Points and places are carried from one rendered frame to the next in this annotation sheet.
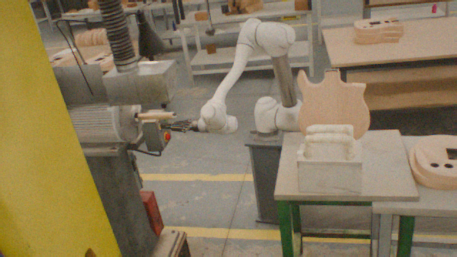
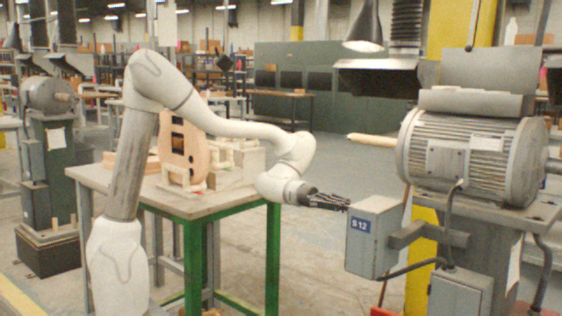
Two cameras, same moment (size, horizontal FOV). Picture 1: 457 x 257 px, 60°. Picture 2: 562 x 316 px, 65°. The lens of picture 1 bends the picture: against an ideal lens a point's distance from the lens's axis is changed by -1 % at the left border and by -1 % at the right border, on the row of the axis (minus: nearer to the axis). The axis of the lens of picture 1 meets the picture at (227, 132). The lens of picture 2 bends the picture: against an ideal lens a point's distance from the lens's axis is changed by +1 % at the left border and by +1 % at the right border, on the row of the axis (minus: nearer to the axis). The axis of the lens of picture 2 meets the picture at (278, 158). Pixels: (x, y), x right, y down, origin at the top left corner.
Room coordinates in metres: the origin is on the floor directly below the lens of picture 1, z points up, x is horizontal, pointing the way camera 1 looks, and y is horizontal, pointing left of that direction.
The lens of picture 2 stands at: (3.34, 0.65, 1.50)
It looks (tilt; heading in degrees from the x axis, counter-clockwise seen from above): 12 degrees down; 204
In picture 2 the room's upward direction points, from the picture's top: 1 degrees clockwise
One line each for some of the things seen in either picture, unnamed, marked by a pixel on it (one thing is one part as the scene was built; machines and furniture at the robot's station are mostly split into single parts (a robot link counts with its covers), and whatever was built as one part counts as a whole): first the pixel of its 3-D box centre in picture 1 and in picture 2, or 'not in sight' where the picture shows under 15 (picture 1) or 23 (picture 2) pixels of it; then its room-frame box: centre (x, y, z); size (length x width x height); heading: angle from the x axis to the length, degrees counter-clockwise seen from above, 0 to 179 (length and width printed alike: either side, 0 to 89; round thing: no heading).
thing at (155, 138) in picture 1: (145, 137); (399, 248); (2.11, 0.49, 0.99); 0.24 x 0.21 x 0.26; 74
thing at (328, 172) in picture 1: (330, 168); (236, 161); (1.46, -0.43, 1.02); 0.27 x 0.15 x 0.17; 71
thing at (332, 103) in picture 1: (333, 107); (182, 139); (1.76, -0.54, 1.17); 0.35 x 0.04 x 0.40; 71
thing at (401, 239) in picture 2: (140, 138); (408, 233); (2.06, 0.50, 1.02); 0.19 x 0.04 x 0.04; 164
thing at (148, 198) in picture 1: (138, 210); not in sight; (2.08, 0.66, 0.49); 0.25 x 0.12 x 0.37; 74
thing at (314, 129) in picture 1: (329, 129); not in sight; (1.49, -0.44, 1.20); 0.20 x 0.03 x 0.03; 70
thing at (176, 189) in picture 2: not in sight; (184, 189); (1.75, -0.53, 0.94); 0.27 x 0.15 x 0.01; 71
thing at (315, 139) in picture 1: (328, 139); not in sight; (1.42, -0.41, 1.20); 0.20 x 0.03 x 0.03; 70
